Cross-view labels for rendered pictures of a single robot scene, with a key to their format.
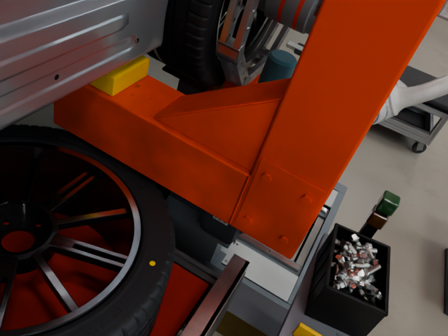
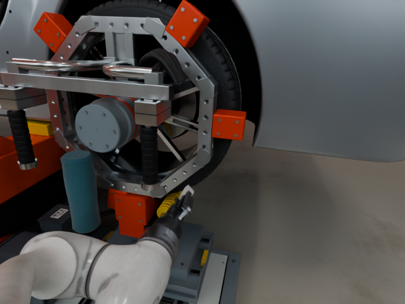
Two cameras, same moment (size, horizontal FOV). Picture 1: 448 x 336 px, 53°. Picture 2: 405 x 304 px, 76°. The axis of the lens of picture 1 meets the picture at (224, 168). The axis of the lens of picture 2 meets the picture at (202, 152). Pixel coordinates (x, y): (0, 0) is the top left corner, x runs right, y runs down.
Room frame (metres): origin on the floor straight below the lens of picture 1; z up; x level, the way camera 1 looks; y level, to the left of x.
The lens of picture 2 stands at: (1.55, -0.77, 1.06)
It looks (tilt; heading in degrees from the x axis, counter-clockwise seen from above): 22 degrees down; 87
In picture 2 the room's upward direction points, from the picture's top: 3 degrees clockwise
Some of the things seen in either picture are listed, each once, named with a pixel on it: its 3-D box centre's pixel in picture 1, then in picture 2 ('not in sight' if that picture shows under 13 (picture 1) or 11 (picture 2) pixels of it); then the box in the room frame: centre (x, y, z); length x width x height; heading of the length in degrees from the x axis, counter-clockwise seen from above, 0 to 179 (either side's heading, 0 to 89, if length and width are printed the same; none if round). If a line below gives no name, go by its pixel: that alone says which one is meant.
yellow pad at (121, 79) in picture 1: (108, 64); (46, 124); (0.90, 0.34, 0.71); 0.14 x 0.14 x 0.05; 76
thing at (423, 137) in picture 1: (403, 105); not in sight; (2.41, -0.85, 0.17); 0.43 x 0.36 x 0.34; 81
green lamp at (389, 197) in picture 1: (388, 203); not in sight; (0.84, -0.39, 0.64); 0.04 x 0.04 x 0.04; 76
